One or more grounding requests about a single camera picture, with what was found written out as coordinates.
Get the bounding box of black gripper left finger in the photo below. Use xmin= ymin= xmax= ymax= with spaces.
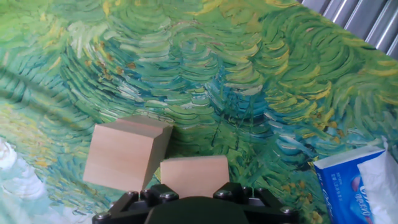
xmin=91 ymin=183 xmax=180 ymax=224

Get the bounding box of light wooden cube block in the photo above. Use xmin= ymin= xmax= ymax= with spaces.
xmin=160 ymin=155 xmax=231 ymax=199
xmin=82 ymin=114 xmax=174 ymax=193

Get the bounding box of blue tissue pack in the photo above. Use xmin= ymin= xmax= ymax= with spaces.
xmin=312 ymin=136 xmax=398 ymax=224

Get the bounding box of painted landscape cloth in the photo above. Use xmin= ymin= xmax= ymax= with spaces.
xmin=0 ymin=0 xmax=398 ymax=224

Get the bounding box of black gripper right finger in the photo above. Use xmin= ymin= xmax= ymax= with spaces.
xmin=213 ymin=182 xmax=300 ymax=224

